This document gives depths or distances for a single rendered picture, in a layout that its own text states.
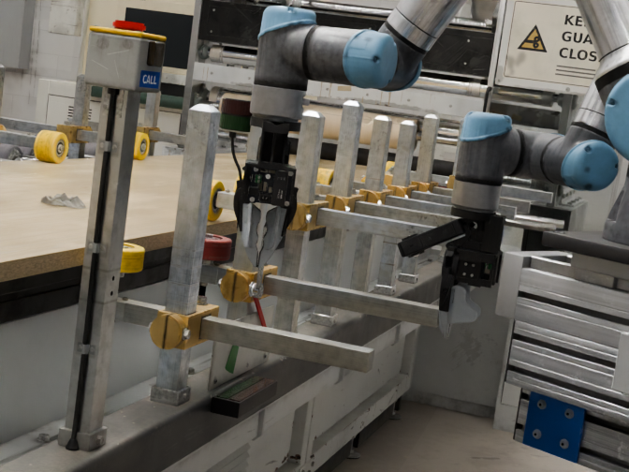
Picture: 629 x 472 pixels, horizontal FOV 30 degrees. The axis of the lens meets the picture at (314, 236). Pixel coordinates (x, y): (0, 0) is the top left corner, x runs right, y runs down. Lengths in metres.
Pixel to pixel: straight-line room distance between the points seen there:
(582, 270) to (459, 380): 3.08
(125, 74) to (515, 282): 0.61
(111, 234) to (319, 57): 0.37
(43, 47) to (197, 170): 10.43
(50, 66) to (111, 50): 10.62
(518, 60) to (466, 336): 1.08
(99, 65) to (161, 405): 0.54
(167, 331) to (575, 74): 2.87
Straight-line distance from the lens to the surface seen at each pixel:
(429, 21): 1.67
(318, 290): 1.94
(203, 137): 1.68
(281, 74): 1.61
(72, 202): 2.24
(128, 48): 1.42
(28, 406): 1.81
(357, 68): 1.56
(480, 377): 4.63
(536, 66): 4.36
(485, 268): 1.87
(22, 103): 12.18
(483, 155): 1.84
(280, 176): 1.60
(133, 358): 2.10
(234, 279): 1.91
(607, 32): 1.45
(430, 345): 4.65
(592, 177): 1.76
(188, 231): 1.69
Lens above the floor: 1.19
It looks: 7 degrees down
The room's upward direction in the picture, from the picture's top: 8 degrees clockwise
